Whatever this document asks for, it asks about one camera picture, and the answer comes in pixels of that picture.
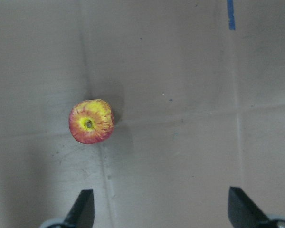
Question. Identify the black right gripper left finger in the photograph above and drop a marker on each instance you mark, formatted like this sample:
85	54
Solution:
81	214

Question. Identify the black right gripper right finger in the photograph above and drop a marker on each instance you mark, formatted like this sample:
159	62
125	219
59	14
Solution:
244	213

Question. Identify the yellow-red striped apple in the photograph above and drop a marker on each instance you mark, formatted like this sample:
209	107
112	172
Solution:
91	121

